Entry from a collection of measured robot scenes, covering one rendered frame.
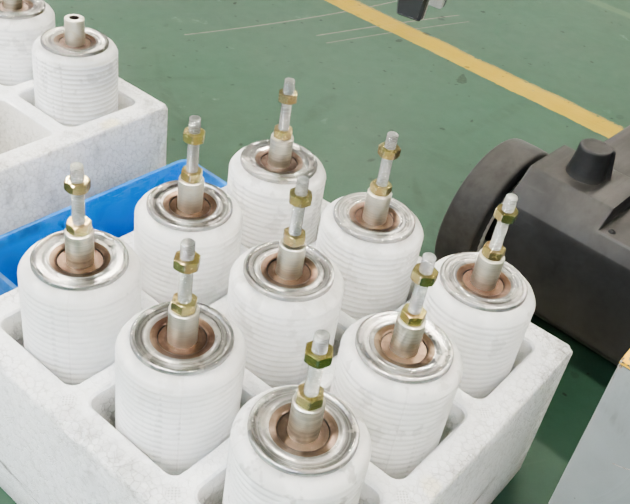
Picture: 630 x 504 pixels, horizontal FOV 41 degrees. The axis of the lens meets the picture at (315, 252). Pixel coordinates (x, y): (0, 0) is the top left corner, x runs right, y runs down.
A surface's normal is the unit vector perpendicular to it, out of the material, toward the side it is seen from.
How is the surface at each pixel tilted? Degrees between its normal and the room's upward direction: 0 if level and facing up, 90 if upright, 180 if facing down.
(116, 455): 0
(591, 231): 46
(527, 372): 0
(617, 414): 90
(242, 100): 0
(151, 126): 90
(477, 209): 61
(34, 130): 90
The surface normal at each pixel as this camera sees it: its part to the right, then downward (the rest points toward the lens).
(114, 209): 0.75, 0.46
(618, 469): -0.64, 0.40
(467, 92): 0.14, -0.78
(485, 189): -0.33, -0.30
